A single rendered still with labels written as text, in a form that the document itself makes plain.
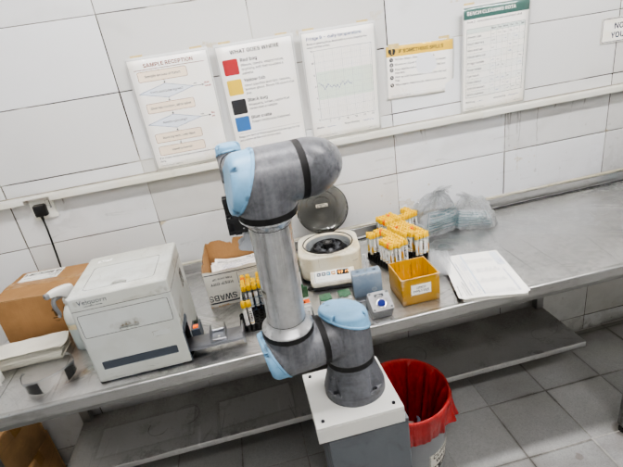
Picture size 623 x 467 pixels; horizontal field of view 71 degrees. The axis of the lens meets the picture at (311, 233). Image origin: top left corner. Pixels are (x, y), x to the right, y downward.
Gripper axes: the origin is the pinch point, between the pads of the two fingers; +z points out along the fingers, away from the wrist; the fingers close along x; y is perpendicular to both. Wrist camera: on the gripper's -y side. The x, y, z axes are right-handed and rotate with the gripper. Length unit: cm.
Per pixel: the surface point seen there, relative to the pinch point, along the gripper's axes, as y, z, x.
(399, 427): -24, 29, 54
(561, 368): -139, 113, -27
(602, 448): -122, 113, 19
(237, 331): 11.5, 22.1, 8.1
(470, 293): -65, 25, 15
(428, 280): -52, 18, 11
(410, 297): -46, 23, 11
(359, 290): -31.2, 22.1, 1.1
